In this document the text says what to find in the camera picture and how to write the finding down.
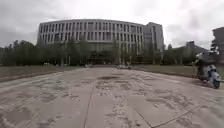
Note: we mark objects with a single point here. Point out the vehicle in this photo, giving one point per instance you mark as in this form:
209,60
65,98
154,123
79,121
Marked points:
124,66

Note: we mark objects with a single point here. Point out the grey paved plaza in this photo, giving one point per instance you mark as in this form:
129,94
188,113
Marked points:
106,96

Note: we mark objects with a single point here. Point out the large curved grey building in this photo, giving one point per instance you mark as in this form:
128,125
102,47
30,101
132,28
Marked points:
100,31

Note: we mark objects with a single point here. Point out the grass lawn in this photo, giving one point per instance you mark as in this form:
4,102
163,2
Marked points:
23,70
170,69

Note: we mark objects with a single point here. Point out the low grey building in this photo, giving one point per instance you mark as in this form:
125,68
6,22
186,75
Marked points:
195,50

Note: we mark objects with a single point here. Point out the row of trees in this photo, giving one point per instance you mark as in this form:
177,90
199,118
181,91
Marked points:
26,53

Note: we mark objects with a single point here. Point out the person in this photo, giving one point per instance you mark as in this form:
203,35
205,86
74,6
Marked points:
200,65

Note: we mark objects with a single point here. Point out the blue and white scooter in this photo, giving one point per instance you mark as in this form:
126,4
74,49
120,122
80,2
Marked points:
212,76

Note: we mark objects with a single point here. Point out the dark building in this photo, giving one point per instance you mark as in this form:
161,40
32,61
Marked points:
219,41

